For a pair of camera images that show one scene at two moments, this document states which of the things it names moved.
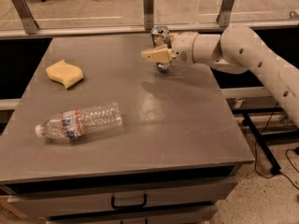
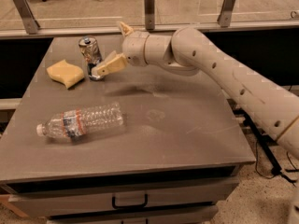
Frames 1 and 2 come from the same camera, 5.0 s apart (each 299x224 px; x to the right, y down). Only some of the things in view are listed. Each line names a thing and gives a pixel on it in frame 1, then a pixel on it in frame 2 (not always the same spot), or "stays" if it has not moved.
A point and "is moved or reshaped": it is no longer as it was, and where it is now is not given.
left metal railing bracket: (24, 13) stays
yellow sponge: (64, 73) stays
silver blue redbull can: (162, 39) is moved or reshaped
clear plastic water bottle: (80, 121) stays
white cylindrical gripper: (182, 49) to (135, 48)
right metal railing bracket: (223, 15) stays
